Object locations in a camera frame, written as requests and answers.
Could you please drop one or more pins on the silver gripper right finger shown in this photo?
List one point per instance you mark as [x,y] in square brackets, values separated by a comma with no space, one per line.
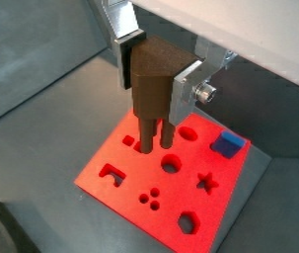
[191,86]

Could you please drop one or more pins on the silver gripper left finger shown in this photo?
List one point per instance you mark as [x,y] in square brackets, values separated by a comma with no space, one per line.
[126,34]

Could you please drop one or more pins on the brown three prong object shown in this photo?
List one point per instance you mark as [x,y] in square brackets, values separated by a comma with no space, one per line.
[156,61]

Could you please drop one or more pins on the black curved fixture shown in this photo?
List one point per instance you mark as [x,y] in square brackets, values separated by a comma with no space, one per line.
[15,240]

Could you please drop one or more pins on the blue rectangular block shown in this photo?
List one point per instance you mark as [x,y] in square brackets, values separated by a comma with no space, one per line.
[227,144]

